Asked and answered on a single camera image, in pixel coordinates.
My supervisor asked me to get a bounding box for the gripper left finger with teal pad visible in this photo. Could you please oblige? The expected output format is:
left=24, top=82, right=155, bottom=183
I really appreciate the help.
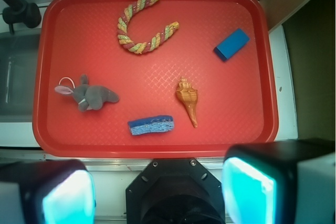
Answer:
left=1, top=159, right=96, bottom=223

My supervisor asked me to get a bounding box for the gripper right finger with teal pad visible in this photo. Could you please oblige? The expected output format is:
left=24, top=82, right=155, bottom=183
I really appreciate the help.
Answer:
left=222, top=140, right=335, bottom=223

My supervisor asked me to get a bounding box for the blue rectangular block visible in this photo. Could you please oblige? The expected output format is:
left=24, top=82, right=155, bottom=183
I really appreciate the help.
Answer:
left=213, top=28, right=250, bottom=61

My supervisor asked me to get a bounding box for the grey plush mouse toy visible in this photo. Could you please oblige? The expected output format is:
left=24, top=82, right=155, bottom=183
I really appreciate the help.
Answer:
left=54, top=74, right=120, bottom=112

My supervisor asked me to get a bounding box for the blue sponge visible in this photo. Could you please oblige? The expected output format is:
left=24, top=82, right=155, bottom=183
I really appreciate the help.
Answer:
left=128, top=115, right=175, bottom=136

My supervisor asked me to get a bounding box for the orange conch seashell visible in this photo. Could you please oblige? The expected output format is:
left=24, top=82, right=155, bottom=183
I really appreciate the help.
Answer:
left=176, top=77, right=198, bottom=128

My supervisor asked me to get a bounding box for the red plastic tray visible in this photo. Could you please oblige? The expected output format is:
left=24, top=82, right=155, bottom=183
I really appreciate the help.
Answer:
left=33, top=0, right=279, bottom=158

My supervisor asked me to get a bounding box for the grey toy sink basin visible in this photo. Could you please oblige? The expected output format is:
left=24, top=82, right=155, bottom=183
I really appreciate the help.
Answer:
left=1, top=29, right=41, bottom=123

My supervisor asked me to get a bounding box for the dark grey toy faucet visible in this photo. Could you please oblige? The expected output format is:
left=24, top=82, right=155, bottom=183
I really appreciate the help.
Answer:
left=2, top=0, right=42, bottom=35

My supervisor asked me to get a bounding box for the multicolour twisted rope toy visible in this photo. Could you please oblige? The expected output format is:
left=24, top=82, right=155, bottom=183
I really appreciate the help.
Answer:
left=117, top=0, right=180, bottom=56

